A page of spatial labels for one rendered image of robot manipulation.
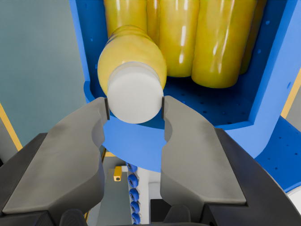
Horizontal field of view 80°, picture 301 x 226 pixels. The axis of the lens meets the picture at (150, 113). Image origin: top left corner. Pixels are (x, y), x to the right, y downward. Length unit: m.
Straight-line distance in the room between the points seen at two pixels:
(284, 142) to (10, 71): 1.76
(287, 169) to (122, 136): 0.63
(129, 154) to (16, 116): 1.81
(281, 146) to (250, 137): 0.60
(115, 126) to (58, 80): 1.44
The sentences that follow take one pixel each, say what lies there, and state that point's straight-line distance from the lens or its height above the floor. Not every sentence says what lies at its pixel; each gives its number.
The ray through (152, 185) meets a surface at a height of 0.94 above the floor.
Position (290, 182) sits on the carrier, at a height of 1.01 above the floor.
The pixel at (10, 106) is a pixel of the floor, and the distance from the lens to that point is 1.95.
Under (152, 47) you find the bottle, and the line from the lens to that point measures 0.16.
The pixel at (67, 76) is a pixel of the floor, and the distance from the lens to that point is 1.57.
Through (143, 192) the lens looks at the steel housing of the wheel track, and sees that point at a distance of 0.76.
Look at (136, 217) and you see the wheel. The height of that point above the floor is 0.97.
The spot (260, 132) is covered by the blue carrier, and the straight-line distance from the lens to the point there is 0.22.
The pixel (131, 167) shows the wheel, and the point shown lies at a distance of 0.58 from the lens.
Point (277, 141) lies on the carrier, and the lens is 0.82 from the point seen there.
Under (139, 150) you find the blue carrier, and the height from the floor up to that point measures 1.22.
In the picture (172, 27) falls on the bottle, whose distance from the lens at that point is 0.28.
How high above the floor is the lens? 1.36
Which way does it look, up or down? 59 degrees down
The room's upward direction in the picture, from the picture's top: 178 degrees clockwise
